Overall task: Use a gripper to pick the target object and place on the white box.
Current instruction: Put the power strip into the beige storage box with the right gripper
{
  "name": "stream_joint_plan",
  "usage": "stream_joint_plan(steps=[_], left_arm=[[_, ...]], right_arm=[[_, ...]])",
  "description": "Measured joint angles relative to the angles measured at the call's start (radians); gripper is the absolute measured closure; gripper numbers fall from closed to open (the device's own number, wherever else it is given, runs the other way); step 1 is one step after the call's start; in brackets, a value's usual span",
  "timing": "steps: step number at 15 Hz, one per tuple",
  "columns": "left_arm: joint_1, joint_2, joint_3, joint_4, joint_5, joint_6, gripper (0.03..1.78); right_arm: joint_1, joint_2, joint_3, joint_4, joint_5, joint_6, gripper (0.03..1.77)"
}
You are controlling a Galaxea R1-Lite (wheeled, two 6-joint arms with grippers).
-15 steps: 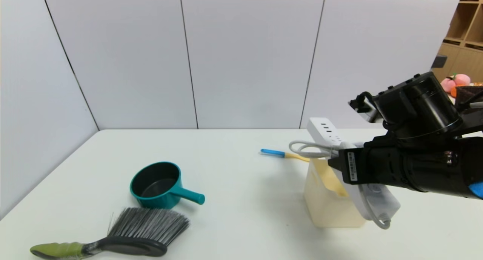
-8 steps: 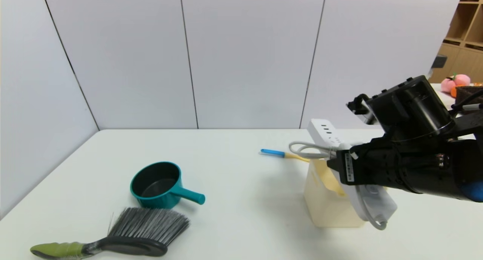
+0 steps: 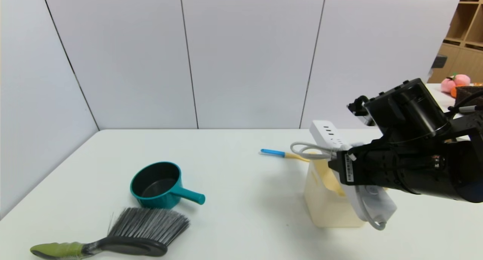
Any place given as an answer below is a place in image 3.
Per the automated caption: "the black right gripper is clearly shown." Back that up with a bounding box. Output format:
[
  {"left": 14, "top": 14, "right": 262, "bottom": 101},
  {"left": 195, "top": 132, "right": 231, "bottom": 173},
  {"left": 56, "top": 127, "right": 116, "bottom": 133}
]
[{"left": 328, "top": 142, "right": 404, "bottom": 191}]

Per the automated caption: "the white power strip with cable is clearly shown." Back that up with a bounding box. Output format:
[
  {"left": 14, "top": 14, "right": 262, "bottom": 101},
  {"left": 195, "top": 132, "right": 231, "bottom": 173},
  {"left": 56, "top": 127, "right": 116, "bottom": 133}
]
[{"left": 290, "top": 120, "right": 397, "bottom": 231}]

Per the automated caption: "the cream plastic storage box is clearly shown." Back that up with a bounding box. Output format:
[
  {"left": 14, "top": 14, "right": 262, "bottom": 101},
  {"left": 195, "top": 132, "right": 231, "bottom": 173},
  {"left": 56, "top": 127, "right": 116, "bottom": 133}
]
[{"left": 304, "top": 154, "right": 366, "bottom": 228}]

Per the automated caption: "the pink peach plush toy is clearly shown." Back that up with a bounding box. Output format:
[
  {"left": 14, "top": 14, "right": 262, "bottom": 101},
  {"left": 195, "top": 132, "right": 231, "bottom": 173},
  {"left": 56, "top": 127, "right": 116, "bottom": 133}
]
[{"left": 441, "top": 74, "right": 471, "bottom": 94}]

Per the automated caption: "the dark woven basket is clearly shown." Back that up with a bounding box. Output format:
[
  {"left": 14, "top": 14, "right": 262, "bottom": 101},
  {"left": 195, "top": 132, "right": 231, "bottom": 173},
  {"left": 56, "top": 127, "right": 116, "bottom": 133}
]
[{"left": 455, "top": 86, "right": 483, "bottom": 108}]

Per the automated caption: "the wooden shelf unit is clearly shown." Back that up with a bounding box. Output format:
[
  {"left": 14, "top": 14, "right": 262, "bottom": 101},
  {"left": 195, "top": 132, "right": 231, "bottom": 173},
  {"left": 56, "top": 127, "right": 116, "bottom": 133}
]
[{"left": 428, "top": 0, "right": 483, "bottom": 83}]

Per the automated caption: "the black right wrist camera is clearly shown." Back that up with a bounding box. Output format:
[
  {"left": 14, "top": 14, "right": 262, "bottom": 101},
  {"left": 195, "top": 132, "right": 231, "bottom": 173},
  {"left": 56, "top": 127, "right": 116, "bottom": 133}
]
[{"left": 347, "top": 78, "right": 451, "bottom": 143}]

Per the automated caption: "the teal saucepan with handle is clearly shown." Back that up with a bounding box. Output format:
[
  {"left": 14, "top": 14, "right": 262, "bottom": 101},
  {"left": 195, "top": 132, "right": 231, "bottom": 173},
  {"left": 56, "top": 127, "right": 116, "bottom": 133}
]
[{"left": 130, "top": 162, "right": 206, "bottom": 209}]

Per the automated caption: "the grey brush with green handle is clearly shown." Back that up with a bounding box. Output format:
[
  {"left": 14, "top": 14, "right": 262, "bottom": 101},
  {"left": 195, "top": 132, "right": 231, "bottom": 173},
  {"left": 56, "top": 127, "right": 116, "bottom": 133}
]
[{"left": 30, "top": 207, "right": 190, "bottom": 259}]

